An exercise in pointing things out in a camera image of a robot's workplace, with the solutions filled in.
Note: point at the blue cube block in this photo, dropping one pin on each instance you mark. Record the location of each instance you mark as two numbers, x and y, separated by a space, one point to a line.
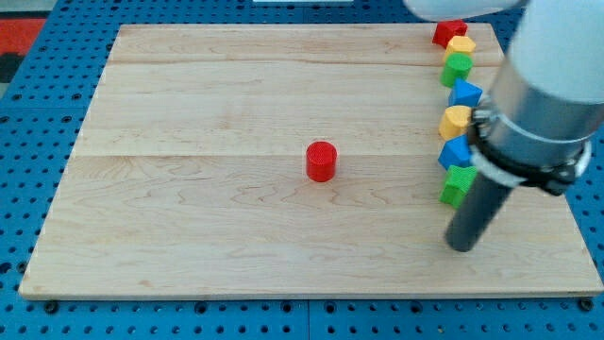
455 152

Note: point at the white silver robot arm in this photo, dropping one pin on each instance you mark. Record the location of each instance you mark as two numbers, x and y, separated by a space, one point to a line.
534 125

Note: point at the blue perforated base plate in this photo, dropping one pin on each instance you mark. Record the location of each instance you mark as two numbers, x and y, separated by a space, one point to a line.
41 113

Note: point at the light wooden board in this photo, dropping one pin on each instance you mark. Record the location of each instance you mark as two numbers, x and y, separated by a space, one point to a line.
187 180

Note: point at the blue triangle block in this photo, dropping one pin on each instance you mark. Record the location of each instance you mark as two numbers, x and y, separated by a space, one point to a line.
464 93

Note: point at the yellow rounded block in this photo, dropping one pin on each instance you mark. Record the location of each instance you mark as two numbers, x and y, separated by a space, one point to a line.
454 121

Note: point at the green cylinder block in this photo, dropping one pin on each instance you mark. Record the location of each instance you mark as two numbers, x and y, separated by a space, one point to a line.
457 66

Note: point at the red cylinder block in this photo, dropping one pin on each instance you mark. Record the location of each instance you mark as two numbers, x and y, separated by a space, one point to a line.
321 160

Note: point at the green star block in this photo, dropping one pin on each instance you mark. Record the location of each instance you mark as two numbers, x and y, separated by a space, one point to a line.
458 181

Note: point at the yellow hexagon block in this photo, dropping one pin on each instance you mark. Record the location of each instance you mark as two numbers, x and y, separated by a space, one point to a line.
459 45

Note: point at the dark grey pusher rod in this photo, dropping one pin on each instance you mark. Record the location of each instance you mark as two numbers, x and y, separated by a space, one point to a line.
479 207

